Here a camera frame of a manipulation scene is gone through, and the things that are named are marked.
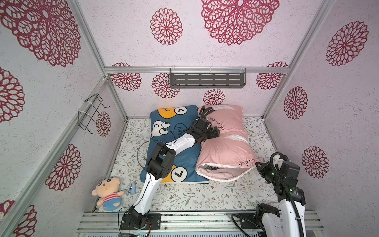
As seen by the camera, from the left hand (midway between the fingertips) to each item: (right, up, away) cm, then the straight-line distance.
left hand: (215, 132), depth 98 cm
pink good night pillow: (+5, -14, -15) cm, 21 cm away
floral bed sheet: (+20, -34, -15) cm, 42 cm away
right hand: (+18, -15, -21) cm, 31 cm away
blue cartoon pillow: (-34, +6, +8) cm, 35 cm away
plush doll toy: (-59, -29, -22) cm, 70 cm away
